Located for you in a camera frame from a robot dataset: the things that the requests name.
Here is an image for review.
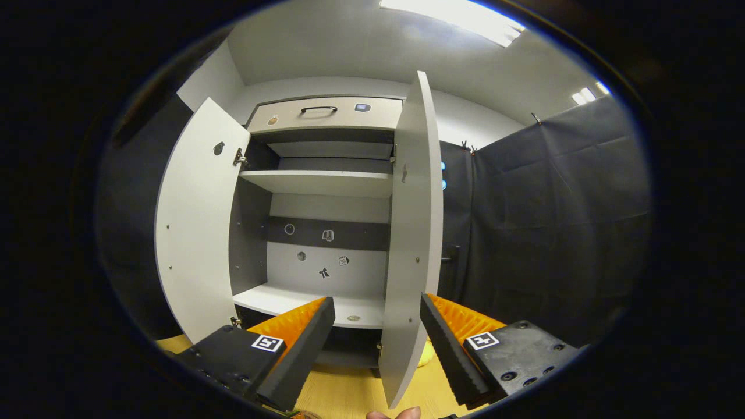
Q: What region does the black backdrop cloth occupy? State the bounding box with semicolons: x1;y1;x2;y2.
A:
437;95;652;349
96;96;196;341

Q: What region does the white cabinet door carton sticker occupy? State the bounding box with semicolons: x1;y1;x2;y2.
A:
378;71;444;409

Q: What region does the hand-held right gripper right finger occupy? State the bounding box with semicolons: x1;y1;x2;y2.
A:
419;292;584;408

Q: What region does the small ceiling light panel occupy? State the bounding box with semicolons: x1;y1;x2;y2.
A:
572;81;610;106

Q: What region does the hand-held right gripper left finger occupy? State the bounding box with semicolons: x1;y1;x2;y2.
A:
173;296;336;413

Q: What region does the long ceiling light panel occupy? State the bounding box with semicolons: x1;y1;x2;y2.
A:
380;0;526;48

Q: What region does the white cabinet door heart sticker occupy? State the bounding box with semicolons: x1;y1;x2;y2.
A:
154;97;252;344

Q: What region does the white cabinet shelf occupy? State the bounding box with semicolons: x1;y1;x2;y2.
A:
239;170;394;198
233;283;386;329

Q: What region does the white and grey cabinet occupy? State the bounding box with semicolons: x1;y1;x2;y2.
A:
229;96;403;373

